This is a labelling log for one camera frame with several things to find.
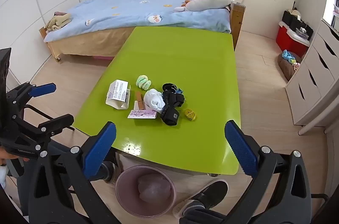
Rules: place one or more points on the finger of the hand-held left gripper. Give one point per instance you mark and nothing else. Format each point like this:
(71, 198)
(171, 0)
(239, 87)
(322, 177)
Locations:
(43, 89)
(59, 122)

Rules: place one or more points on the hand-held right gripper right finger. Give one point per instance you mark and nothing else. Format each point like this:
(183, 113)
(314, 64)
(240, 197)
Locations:
(241, 150)

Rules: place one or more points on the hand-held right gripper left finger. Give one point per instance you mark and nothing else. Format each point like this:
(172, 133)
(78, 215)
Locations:
(102, 150)

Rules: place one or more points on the pink trash bin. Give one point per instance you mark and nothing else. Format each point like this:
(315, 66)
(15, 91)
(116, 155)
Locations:
(127, 195)

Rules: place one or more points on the pink printed card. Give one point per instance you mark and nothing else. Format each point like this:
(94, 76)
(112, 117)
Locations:
(141, 114)

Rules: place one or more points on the white paper box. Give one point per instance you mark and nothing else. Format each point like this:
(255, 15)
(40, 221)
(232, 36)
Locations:
(117, 93)

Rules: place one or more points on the wooden clip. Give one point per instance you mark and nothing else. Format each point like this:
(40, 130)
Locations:
(139, 101)

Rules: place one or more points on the white sock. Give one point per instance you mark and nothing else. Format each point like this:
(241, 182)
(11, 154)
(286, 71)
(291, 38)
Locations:
(153, 99)

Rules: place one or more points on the person's left hand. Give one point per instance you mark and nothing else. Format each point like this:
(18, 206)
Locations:
(3, 156)

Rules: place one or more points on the black slip-on shoe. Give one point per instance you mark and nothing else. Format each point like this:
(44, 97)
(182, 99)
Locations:
(209, 193)

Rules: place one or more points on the wooden bed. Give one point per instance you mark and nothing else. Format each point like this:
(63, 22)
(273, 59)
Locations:
(87, 41)

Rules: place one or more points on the folded beige towel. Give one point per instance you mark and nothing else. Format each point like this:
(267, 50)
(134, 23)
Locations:
(57, 22)

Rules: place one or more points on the white wardrobe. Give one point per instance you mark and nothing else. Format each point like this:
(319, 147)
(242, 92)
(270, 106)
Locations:
(31, 1)

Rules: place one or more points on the black binder clip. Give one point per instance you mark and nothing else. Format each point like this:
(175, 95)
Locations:
(168, 87)

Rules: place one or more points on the brown pet bed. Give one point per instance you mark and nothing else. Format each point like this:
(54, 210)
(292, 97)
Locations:
(287, 69)

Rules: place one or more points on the white drawer cabinet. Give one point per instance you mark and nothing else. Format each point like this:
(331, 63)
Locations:
(309, 86)

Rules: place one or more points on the blue plush toy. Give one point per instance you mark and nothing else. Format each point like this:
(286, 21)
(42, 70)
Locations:
(287, 55)

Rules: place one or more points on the green table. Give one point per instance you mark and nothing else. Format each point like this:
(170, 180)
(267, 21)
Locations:
(172, 60)

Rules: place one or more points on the blue printed blanket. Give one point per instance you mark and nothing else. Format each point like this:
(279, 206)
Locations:
(127, 9)

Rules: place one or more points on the red storage box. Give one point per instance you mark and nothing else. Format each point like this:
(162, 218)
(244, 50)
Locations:
(287, 40)

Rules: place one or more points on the black storage bags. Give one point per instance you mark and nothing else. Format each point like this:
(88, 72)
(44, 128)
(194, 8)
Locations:
(290, 19)

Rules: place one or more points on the black chair frame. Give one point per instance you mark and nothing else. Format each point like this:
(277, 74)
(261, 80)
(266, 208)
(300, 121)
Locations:
(319, 196)

